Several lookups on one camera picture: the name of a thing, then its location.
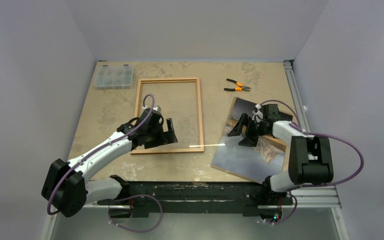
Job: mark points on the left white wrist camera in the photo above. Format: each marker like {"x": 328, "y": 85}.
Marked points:
{"x": 157, "y": 108}

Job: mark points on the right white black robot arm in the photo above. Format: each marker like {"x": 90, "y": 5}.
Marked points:
{"x": 309, "y": 159}

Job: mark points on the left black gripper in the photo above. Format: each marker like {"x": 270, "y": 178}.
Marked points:
{"x": 165, "y": 137}

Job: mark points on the landscape photo print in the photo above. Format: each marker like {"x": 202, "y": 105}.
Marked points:
{"x": 249, "y": 163}

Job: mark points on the wooden picture frame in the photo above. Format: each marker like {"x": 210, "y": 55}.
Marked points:
{"x": 181, "y": 101}

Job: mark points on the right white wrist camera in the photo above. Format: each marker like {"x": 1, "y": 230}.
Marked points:
{"x": 258, "y": 115}

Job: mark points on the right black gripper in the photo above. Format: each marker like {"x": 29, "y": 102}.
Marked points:
{"x": 248, "y": 128}

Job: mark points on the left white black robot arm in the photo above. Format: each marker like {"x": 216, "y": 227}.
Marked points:
{"x": 69, "y": 186}

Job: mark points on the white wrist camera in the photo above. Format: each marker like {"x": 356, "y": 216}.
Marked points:
{"x": 258, "y": 115}
{"x": 157, "y": 108}

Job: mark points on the orange black pliers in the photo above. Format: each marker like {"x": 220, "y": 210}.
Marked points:
{"x": 239, "y": 86}

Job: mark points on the clear plastic organizer box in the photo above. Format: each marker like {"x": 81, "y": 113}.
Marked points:
{"x": 108, "y": 77}

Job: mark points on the aluminium rail frame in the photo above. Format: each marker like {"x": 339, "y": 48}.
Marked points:
{"x": 105, "y": 110}

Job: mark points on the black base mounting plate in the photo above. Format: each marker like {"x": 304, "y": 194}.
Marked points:
{"x": 249, "y": 199}

